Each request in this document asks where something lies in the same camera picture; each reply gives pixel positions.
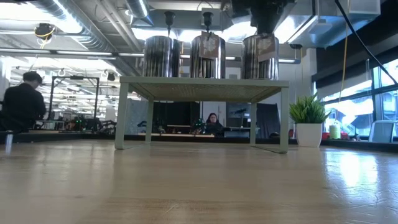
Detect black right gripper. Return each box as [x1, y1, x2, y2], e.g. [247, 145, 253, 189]
[231, 0, 296, 35]

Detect silver candle tin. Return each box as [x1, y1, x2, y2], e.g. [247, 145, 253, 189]
[189, 33, 226, 79]
[241, 32, 280, 81]

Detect black candlestick holder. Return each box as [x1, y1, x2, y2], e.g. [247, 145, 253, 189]
[164, 11, 176, 37]
[201, 11, 214, 34]

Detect green perforated metal shelf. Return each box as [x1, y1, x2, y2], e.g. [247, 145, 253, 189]
[114, 76, 290, 154]

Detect orange scented candle tin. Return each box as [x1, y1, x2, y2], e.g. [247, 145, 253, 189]
[142, 35, 183, 78]

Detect pale green candle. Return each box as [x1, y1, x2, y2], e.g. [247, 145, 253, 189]
[329, 123, 341, 140]

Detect dark background monitor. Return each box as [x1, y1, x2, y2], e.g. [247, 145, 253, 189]
[226, 103, 251, 119]

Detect black curtain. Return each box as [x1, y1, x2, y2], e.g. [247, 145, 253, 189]
[255, 103, 280, 139]

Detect green plant in white pot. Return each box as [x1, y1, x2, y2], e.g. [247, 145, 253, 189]
[288, 92, 331, 148]

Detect person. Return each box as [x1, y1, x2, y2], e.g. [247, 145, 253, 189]
[205, 112, 224, 137]
[0, 70, 47, 133]

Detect white chair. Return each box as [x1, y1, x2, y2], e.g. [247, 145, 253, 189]
[368, 120, 397, 143]

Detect grey cloth cover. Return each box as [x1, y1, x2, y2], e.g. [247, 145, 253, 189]
[126, 98, 147, 135]

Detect long ceiling strip light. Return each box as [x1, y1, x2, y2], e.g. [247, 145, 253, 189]
[0, 48, 301, 65]

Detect yellow hanging cord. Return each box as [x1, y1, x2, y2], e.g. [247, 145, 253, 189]
[340, 23, 351, 94]

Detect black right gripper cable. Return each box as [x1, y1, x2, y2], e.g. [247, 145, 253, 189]
[334, 0, 398, 85]

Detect silver spiral air duct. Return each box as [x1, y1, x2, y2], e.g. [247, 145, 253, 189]
[125, 0, 155, 26]

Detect black metal frame station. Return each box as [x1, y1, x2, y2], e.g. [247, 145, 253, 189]
[49, 75, 101, 130]

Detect black ceiling device yellow wires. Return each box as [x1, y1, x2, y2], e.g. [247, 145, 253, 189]
[33, 22, 57, 50]

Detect grey metal post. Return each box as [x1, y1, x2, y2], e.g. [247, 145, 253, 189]
[5, 130, 14, 154]

